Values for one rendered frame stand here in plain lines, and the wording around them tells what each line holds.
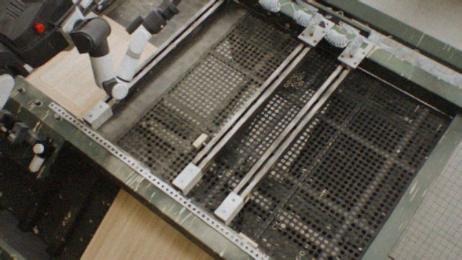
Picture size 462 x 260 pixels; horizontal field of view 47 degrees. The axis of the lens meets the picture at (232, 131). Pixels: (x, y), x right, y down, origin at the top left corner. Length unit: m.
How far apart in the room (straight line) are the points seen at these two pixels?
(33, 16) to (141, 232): 1.11
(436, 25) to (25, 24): 5.93
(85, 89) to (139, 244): 0.81
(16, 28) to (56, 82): 0.63
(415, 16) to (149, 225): 5.53
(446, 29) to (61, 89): 5.57
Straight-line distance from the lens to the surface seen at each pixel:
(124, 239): 2.66
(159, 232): 2.57
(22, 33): 2.22
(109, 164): 2.42
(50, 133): 2.60
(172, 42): 2.79
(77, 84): 2.76
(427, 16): 7.43
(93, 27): 2.24
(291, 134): 2.41
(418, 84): 2.67
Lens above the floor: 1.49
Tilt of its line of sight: 6 degrees down
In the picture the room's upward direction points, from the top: 31 degrees clockwise
